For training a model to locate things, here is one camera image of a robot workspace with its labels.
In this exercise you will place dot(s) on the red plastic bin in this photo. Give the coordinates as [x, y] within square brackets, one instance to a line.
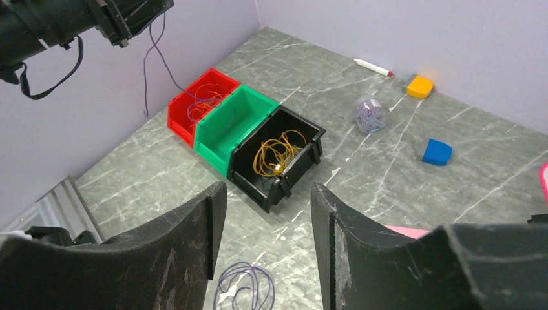
[196, 101]

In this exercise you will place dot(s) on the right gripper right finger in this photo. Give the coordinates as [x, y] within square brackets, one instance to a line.
[363, 264]

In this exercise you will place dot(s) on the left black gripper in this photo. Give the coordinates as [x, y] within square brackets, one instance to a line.
[121, 20]

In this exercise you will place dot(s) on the green plastic bin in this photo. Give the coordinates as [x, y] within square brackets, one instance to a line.
[226, 126]

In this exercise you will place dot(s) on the yellow cube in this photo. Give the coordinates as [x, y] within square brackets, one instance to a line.
[418, 86]

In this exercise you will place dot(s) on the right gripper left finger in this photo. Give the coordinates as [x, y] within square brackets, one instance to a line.
[165, 263]

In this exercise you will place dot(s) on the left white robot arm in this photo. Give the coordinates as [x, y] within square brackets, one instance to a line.
[30, 27]

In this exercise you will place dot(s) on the black plastic bin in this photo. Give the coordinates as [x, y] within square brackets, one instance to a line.
[272, 159]

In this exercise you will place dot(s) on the blue block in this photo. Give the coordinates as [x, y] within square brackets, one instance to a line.
[435, 152]

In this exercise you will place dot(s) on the white marker pen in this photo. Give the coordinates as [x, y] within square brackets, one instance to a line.
[373, 67]

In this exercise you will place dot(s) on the pink framed whiteboard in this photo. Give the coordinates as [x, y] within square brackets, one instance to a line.
[543, 180]

